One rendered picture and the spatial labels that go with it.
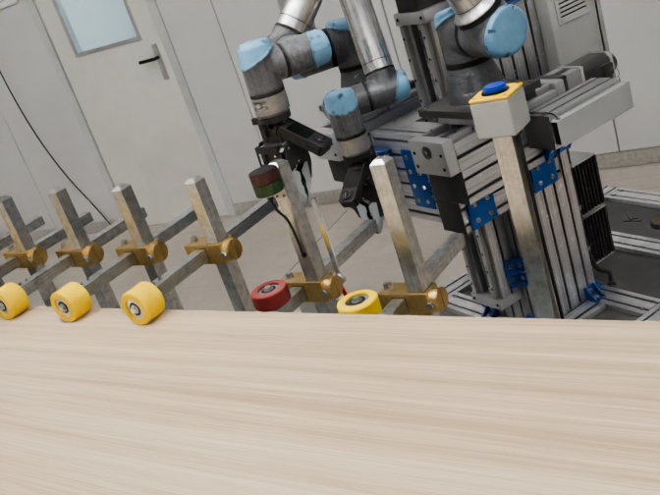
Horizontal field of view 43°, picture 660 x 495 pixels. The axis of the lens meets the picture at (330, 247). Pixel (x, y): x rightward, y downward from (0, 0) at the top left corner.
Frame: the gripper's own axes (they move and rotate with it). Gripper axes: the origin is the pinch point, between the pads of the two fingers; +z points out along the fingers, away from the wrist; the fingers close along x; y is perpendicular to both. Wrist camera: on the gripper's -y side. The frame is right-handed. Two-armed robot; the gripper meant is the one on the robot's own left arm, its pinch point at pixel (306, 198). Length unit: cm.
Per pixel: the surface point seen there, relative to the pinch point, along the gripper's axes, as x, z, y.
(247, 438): 62, 11, -28
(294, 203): 8.9, -3.1, -3.8
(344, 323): 30.1, 10.9, -25.7
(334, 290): 9.0, 17.4, -7.6
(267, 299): 22.5, 12.0, -1.2
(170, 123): -219, 49, 278
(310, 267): 9.7, 11.7, -3.7
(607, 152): -252, 95, 22
